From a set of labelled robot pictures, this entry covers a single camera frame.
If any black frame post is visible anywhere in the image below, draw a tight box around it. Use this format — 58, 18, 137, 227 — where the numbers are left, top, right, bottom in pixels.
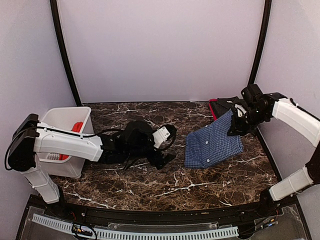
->
49, 0, 82, 107
247, 0, 272, 86

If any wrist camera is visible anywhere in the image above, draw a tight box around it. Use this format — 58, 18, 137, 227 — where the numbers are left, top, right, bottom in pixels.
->
121, 120, 178, 151
232, 84, 262, 117

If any white slotted cable duct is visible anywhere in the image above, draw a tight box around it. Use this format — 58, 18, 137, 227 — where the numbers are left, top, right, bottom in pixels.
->
31, 213, 239, 240

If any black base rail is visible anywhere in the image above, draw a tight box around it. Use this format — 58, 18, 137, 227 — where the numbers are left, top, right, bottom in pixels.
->
26, 193, 301, 232

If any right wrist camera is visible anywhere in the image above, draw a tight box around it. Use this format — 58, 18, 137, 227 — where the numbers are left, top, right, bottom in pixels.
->
232, 84, 262, 117

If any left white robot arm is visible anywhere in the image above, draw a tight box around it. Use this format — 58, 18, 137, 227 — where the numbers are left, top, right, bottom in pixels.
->
4, 113, 177, 218

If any red folded garment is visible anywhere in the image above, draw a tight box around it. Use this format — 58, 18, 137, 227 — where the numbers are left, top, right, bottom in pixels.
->
209, 98, 217, 121

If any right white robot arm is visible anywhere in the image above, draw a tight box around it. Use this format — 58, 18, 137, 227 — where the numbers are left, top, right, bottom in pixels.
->
228, 92, 320, 217

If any left black frame post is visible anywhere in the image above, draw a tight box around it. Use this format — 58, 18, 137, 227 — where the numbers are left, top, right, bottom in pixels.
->
49, 0, 82, 107

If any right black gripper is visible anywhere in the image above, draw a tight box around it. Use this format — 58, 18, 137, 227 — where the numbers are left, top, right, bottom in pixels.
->
227, 107, 269, 136

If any orange garment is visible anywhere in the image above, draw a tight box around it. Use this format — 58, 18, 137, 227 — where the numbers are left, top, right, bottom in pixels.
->
58, 121, 83, 161

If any right black frame post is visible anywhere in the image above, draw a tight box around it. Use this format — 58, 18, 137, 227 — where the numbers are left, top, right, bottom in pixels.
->
247, 0, 272, 86

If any blue checked shirt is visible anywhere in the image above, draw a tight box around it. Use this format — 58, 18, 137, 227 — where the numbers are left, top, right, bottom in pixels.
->
184, 110, 244, 169

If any white plastic laundry basket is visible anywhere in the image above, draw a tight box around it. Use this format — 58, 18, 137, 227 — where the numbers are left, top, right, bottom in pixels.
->
34, 106, 95, 179

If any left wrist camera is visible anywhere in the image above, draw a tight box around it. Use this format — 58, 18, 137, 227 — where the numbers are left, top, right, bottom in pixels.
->
121, 120, 178, 151

